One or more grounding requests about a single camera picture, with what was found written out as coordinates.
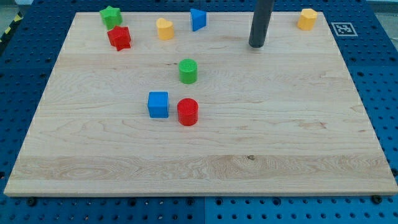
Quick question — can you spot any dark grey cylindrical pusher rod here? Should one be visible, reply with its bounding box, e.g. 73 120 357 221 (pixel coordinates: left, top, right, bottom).
248 0 275 48

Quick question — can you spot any yellow hexagon block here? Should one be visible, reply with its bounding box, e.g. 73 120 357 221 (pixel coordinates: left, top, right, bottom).
297 8 318 30

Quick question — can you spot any blue triangle block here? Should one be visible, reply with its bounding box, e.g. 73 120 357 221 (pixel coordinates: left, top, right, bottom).
190 9 207 32

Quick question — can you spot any white fiducial marker tag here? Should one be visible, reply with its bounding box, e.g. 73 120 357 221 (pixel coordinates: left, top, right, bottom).
331 22 358 37

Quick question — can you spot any green cylinder block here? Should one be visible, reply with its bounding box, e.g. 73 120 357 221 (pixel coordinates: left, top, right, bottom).
178 58 198 84

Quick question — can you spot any yellow heart block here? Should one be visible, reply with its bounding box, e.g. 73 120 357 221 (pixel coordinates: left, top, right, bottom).
155 17 174 40

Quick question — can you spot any light wooden board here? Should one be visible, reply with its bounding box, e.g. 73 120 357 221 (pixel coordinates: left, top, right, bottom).
4 12 397 197

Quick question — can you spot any red cylinder block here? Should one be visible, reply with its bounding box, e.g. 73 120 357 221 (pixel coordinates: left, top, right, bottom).
177 98 198 126

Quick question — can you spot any blue cube block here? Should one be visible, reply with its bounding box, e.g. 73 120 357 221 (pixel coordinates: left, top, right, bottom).
147 91 169 118

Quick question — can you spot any red star block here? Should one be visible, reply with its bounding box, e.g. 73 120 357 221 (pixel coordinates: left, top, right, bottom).
107 26 131 51

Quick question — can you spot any green star block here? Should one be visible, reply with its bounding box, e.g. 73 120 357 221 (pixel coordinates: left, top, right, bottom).
99 6 123 30

